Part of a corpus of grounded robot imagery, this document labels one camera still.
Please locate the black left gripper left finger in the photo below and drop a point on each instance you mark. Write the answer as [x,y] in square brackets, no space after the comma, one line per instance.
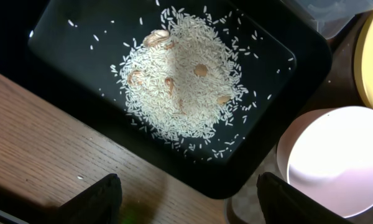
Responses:
[98,204]

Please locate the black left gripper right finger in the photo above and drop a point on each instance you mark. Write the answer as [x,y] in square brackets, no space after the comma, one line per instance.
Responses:
[283,204]

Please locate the pink white bowl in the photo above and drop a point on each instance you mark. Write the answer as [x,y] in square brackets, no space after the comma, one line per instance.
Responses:
[327,155]

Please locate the pile of rice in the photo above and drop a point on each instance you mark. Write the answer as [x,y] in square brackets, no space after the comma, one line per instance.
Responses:
[103,40]

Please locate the black plastic waste tray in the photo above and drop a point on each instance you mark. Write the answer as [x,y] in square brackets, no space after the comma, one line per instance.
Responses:
[63,50]

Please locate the clear plastic waste bin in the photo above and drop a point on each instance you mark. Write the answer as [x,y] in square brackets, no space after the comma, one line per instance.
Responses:
[328,17]

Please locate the dark brown serving tray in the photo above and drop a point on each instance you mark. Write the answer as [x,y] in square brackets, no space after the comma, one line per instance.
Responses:
[338,89]

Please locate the yellow plate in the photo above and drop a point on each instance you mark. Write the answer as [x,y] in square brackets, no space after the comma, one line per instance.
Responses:
[363,63]

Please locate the nut shell scraps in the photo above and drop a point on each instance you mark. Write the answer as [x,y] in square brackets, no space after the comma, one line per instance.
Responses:
[179,72]

